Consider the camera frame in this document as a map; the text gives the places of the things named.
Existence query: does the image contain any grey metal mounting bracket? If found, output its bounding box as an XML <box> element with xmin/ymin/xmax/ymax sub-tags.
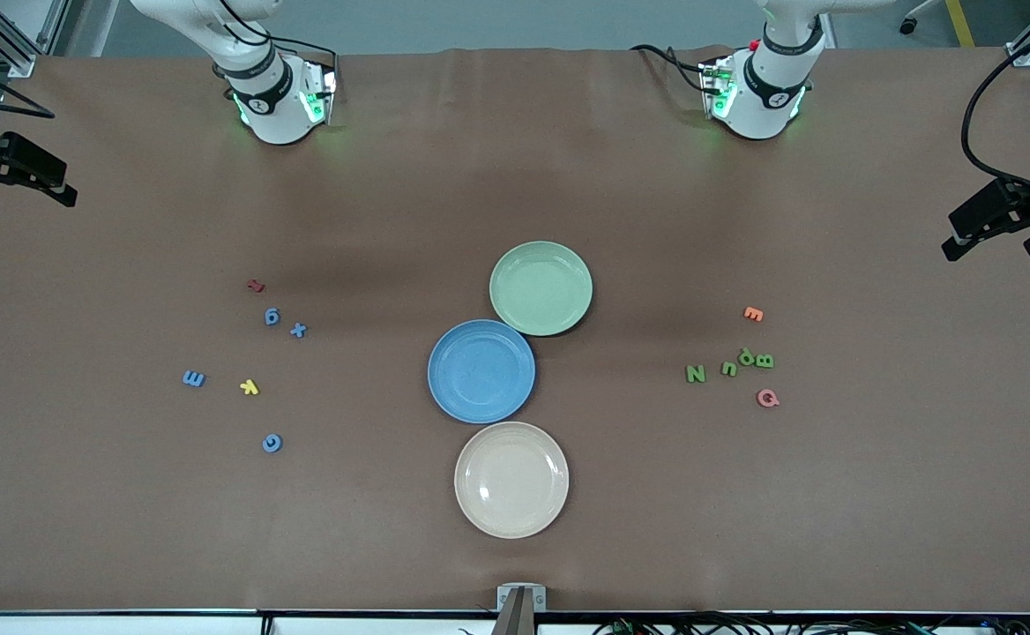
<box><xmin>496</xmin><ymin>583</ymin><xmax>548</xmax><ymax>612</ymax></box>

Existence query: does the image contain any green round plate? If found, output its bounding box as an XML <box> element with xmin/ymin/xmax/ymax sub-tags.
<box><xmin>489</xmin><ymin>240</ymin><xmax>594</xmax><ymax>339</ymax></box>

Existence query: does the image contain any black office chair caster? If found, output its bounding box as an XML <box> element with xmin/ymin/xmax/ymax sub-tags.
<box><xmin>899</xmin><ymin>0</ymin><xmax>948</xmax><ymax>36</ymax></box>

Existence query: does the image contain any blue round plate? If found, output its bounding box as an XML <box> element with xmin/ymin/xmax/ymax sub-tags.
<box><xmin>427</xmin><ymin>318</ymin><xmax>537</xmax><ymax>425</ymax></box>

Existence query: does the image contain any brown table cover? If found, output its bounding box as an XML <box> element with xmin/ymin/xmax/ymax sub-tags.
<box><xmin>0</xmin><ymin>46</ymin><xmax>1030</xmax><ymax>616</ymax></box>

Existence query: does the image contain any beige round plate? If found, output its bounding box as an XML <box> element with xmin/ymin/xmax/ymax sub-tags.
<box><xmin>453</xmin><ymin>421</ymin><xmax>571</xmax><ymax>541</ymax></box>

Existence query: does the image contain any black arm base cable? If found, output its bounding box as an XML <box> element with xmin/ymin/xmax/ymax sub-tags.
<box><xmin>630</xmin><ymin>42</ymin><xmax>719</xmax><ymax>96</ymax></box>
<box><xmin>215</xmin><ymin>0</ymin><xmax>340</xmax><ymax>98</ymax></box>

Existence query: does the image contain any camera mounting post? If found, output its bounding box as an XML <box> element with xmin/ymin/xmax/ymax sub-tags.
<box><xmin>490</xmin><ymin>588</ymin><xmax>538</xmax><ymax>635</ymax></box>

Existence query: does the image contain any white table edge rail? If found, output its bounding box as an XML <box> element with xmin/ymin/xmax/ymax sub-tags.
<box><xmin>0</xmin><ymin>615</ymin><xmax>1030</xmax><ymax>635</ymax></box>

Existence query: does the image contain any black left arm base cable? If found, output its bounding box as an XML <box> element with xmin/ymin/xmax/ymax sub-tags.
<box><xmin>630</xmin><ymin>42</ymin><xmax>719</xmax><ymax>96</ymax></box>

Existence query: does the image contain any black right arm base cable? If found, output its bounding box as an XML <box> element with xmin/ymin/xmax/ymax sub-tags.
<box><xmin>215</xmin><ymin>0</ymin><xmax>340</xmax><ymax>98</ymax></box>

